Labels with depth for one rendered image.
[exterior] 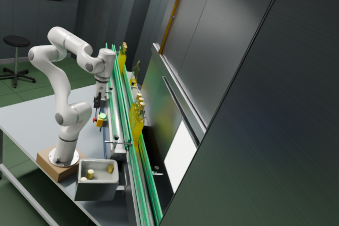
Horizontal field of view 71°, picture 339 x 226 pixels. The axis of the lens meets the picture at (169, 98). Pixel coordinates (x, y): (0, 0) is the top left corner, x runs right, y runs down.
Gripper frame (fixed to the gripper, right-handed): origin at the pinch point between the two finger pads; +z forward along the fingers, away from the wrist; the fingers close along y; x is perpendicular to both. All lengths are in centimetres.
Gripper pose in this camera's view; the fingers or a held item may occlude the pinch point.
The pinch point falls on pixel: (96, 102)
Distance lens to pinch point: 141.3
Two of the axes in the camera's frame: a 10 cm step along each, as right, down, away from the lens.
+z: -3.2, 8.3, 4.5
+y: -2.6, -5.3, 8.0
